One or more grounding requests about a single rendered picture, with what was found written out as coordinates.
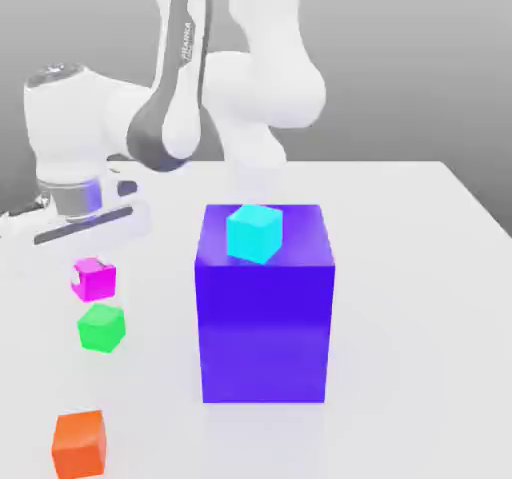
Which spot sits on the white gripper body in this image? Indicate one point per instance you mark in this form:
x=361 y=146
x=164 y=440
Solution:
x=84 y=227

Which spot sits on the small magenta cube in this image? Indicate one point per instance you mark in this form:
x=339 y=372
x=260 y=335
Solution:
x=96 y=281

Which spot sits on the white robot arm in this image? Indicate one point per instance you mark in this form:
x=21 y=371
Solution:
x=256 y=87

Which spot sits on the small green cube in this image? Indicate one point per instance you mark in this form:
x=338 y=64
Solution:
x=102 y=329

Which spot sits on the small cyan cube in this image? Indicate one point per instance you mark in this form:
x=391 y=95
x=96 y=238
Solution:
x=254 y=233

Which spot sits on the small orange cube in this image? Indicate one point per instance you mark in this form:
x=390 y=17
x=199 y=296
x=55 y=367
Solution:
x=80 y=443

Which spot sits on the large blue box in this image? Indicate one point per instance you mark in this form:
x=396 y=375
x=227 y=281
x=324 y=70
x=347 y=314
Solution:
x=264 y=327

